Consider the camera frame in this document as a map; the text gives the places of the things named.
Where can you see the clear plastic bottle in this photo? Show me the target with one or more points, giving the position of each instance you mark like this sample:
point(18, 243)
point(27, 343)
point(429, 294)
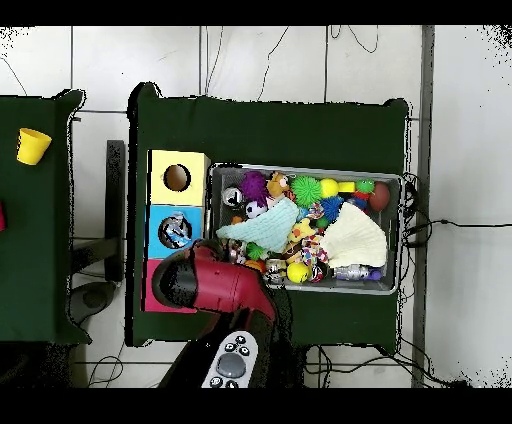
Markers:
point(176, 232)

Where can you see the mint green knitted cloth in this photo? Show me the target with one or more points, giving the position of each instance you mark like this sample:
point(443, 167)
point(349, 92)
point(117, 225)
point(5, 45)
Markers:
point(268, 230)

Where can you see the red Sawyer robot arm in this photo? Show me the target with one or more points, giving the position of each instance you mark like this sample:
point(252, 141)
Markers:
point(232, 288)

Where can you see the wooden three-hole box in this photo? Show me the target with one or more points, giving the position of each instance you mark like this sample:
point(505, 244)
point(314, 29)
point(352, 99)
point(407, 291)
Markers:
point(176, 192)

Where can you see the silver mesh bin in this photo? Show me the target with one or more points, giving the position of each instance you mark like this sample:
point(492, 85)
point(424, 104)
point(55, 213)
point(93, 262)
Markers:
point(394, 256)

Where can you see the orange toy basketball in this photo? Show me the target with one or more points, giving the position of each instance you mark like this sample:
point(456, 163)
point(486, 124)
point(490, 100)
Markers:
point(256, 265)

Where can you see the silver drink can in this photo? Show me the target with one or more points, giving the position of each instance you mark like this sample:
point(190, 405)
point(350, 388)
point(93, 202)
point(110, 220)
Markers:
point(232, 196)

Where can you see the toy soccer ball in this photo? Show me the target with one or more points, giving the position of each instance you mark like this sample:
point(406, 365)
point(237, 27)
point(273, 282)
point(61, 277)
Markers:
point(255, 210)

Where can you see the purple spiky ball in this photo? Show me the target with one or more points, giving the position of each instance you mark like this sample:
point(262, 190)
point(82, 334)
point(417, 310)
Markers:
point(254, 187)

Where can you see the yellow plush duck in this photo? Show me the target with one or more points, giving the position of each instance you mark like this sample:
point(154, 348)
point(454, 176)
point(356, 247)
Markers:
point(300, 232)

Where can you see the black stand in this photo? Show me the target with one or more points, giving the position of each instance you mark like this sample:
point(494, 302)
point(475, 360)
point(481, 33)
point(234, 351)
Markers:
point(116, 200)

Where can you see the green koosh ball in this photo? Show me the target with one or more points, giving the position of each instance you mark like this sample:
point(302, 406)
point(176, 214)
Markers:
point(306, 191)

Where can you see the blue koosh ball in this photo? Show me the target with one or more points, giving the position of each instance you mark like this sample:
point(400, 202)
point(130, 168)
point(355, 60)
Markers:
point(331, 208)

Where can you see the dark green table cloth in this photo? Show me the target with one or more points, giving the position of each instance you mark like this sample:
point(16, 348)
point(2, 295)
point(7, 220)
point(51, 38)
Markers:
point(280, 132)

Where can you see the cream knitted cloth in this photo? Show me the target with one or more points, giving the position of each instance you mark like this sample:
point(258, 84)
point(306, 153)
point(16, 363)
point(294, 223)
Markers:
point(354, 236)

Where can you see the dark green side-table cloth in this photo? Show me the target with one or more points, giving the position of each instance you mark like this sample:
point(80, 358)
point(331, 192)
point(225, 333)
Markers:
point(36, 240)

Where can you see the yellow plastic cup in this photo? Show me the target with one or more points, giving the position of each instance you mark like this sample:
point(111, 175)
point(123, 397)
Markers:
point(32, 148)

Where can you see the pink cup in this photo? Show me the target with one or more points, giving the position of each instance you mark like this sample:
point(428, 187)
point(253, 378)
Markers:
point(2, 218)

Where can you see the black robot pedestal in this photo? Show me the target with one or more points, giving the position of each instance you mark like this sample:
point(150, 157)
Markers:
point(290, 372)

